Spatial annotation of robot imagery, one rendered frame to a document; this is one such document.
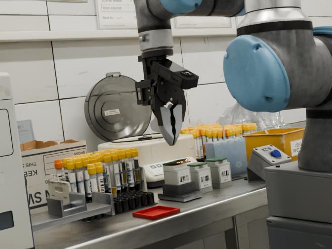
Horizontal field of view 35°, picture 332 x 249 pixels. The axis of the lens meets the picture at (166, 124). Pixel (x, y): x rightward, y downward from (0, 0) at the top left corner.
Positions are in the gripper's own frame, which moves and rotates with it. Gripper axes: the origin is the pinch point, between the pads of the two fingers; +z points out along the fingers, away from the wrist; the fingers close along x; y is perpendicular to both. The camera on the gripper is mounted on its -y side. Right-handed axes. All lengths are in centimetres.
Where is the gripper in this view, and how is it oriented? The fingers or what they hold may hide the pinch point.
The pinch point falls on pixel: (173, 140)
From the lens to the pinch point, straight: 116.0
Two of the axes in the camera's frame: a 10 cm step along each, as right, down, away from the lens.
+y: -6.3, 0.3, 7.8
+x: -7.7, 1.2, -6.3
